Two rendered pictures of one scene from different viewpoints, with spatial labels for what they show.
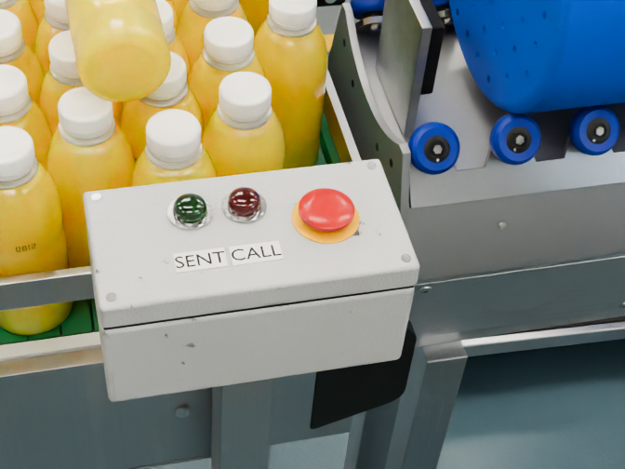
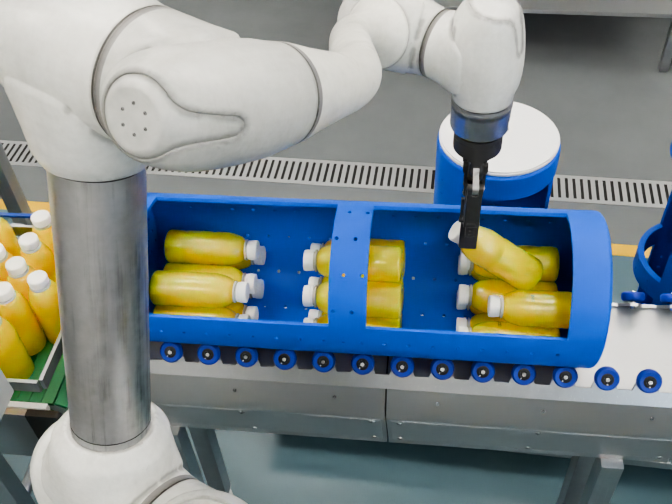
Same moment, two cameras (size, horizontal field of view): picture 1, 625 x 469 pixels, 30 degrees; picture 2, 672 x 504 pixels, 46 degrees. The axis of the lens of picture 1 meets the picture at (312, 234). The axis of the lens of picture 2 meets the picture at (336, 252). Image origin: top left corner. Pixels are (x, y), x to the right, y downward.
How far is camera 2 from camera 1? 1.12 m
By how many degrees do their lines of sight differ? 18
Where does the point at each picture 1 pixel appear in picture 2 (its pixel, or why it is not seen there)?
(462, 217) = not seen: hidden behind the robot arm
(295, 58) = (36, 300)
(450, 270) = not seen: hidden behind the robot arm
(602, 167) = (179, 367)
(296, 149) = (53, 334)
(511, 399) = (335, 457)
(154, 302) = not seen: outside the picture
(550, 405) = (355, 466)
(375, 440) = (207, 462)
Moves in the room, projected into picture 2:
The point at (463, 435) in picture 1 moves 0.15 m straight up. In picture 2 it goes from (299, 471) to (295, 445)
